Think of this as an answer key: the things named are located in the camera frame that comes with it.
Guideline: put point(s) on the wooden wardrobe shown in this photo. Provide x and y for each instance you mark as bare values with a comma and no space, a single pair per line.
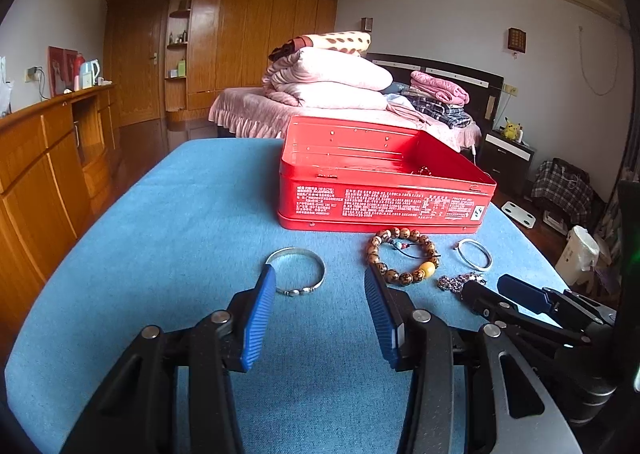
250,43

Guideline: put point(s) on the red framed photo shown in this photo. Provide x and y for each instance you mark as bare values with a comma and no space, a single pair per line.
60,71

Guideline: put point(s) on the bed with dark headboard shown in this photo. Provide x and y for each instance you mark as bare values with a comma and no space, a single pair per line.
240,108

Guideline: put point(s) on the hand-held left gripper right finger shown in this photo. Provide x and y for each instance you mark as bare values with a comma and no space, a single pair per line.
382,319

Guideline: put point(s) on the plain silver bangle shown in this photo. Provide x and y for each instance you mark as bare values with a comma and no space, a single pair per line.
482,265

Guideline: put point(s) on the wall socket with plug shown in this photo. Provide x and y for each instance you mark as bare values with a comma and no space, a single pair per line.
34,74

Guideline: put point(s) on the pale electric kettle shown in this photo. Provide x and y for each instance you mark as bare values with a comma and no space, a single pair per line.
90,76

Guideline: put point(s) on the wall lamp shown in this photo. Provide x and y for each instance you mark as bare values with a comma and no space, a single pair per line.
367,24

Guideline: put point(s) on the pink folded blanket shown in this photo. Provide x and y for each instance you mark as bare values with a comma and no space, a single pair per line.
440,86

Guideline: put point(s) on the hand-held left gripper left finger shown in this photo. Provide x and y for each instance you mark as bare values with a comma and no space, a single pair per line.
257,319

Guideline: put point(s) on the stack of plaid clothes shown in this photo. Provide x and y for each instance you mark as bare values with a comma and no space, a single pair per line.
445,113

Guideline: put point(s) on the white trash bin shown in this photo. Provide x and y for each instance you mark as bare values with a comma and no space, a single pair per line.
575,256

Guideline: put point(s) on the wooden sideboard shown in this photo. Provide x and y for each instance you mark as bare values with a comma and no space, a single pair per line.
40,173

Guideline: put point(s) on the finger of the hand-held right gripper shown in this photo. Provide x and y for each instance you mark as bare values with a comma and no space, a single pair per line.
525,293
482,301

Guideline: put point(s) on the yellow plush toy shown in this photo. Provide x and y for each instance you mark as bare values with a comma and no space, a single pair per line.
511,129

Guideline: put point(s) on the white plastic bag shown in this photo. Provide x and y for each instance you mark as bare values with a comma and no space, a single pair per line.
4,93

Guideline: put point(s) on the blue tablecloth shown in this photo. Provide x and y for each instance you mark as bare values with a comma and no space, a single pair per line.
175,234

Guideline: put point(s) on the red thermos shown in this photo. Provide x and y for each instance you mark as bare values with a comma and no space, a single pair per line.
79,68

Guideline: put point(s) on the pink folded quilt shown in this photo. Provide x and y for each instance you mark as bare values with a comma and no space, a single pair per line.
335,97
340,68

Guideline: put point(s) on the ornate silver bangle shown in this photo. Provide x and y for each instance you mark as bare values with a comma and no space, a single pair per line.
298,292

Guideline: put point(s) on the white bathroom scale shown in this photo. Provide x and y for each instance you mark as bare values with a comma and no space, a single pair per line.
519,214

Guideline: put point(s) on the bedside wall outlet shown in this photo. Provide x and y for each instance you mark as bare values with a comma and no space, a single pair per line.
510,89

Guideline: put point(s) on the wooden door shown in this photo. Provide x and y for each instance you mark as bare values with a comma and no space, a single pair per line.
135,73

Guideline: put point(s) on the dark nightstand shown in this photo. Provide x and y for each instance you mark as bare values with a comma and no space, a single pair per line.
507,163

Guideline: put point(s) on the cream spotted blanket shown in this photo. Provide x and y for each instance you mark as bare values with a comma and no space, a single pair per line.
340,41

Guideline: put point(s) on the plaid bag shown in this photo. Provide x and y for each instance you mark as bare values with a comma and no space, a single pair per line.
560,191

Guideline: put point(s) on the red tin box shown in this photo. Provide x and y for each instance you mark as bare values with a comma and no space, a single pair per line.
380,204

